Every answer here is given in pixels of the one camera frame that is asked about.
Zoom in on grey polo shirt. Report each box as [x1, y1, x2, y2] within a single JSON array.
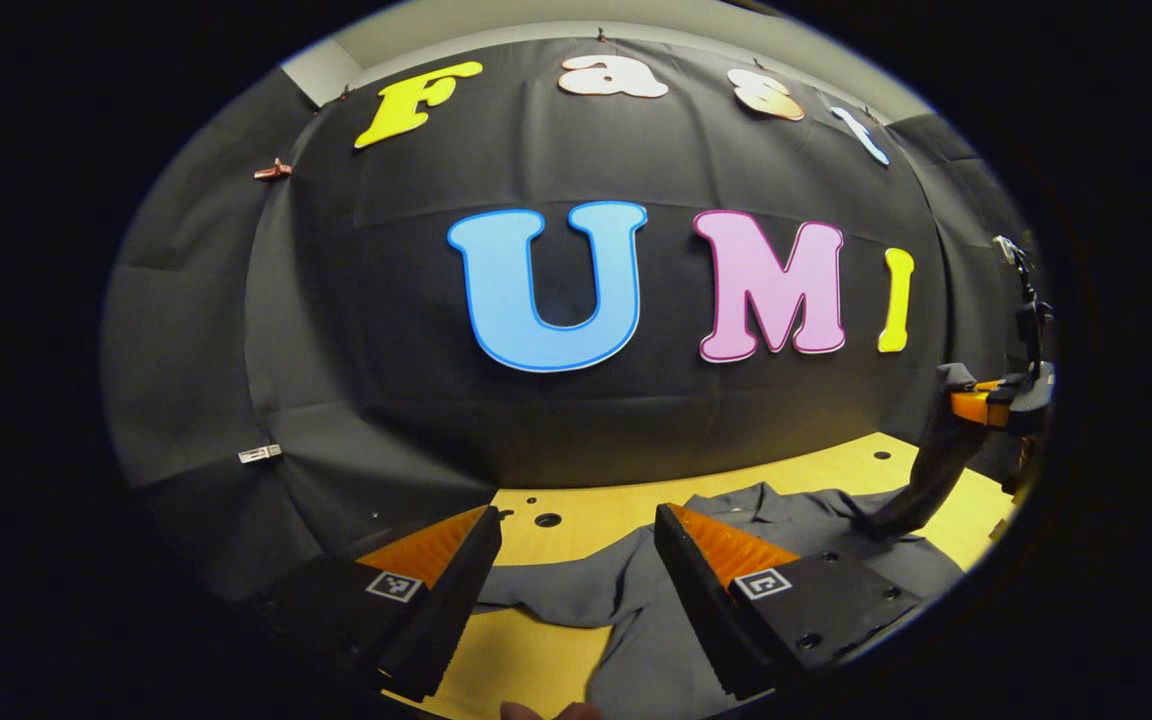
[[476, 364, 982, 720]]

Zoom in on black backdrop cloth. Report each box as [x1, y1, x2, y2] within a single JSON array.
[[101, 38, 1047, 601]]

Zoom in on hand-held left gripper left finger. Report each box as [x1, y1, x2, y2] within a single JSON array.
[[264, 505, 504, 704]]

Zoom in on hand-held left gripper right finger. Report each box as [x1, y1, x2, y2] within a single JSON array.
[[654, 502, 925, 703]]

